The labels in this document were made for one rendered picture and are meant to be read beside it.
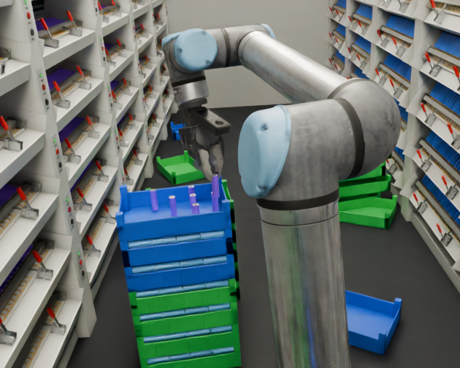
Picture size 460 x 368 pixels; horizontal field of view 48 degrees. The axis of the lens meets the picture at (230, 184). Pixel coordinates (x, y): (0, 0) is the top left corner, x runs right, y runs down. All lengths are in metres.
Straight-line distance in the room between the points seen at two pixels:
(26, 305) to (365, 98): 1.05
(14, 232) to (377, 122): 0.99
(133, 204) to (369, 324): 0.87
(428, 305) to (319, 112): 1.35
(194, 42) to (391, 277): 1.26
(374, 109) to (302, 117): 0.11
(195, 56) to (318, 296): 0.65
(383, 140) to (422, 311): 1.26
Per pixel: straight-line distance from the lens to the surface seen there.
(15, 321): 1.42
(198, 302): 1.50
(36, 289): 1.53
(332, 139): 0.68
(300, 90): 0.90
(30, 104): 1.54
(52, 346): 1.63
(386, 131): 0.72
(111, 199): 2.37
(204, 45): 1.18
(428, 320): 1.89
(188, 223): 1.37
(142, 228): 1.37
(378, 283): 2.03
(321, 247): 0.70
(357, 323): 1.83
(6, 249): 1.35
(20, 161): 1.40
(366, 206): 2.58
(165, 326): 1.55
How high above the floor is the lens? 1.14
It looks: 23 degrees down
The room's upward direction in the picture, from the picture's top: 4 degrees counter-clockwise
